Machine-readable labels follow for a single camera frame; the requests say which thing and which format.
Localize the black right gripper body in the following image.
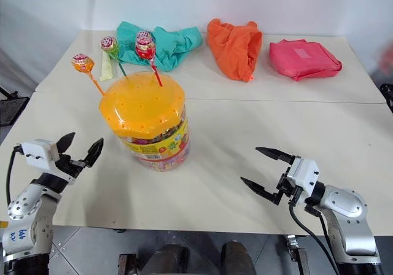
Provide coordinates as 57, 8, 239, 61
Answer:
275, 155, 305, 209

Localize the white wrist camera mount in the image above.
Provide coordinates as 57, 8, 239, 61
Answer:
286, 156, 321, 201
21, 139, 61, 170

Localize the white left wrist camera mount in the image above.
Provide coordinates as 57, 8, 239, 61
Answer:
21, 139, 61, 170

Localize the dark rounded shape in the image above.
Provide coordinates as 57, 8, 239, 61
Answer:
220, 239, 257, 275

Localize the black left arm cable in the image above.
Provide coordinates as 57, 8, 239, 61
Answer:
5, 144, 24, 210

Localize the pink folded cloth bag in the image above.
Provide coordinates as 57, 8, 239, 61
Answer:
268, 39, 343, 82

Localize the orange crumpled cloth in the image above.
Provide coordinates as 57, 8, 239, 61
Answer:
206, 18, 264, 83

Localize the black frame object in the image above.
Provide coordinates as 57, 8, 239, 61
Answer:
379, 83, 393, 114

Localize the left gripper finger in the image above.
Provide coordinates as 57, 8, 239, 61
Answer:
80, 137, 105, 168
57, 131, 76, 157

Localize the orange lollipop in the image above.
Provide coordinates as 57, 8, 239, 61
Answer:
71, 53, 106, 97

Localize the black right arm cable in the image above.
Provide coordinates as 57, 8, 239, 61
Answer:
288, 203, 340, 275

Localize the pale yellow wrapper tube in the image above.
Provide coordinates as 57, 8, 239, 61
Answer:
98, 51, 115, 82

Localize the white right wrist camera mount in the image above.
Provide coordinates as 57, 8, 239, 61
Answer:
286, 156, 321, 201

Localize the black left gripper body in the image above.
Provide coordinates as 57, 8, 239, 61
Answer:
53, 153, 93, 185

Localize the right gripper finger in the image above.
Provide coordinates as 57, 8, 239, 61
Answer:
255, 147, 296, 166
239, 176, 282, 207

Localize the black metal stand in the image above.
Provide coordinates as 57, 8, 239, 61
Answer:
0, 85, 30, 129

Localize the lollipop jar with orange lid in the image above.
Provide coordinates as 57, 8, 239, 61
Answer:
98, 72, 192, 172

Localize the teal crumpled cloth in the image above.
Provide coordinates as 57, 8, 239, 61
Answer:
115, 20, 204, 73

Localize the green lollipop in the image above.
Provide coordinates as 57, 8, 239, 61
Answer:
99, 36, 129, 81

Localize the red lollipop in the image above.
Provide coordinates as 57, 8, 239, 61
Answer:
135, 38, 163, 87

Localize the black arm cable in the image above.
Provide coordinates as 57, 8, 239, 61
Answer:
5, 144, 24, 210
288, 203, 340, 275

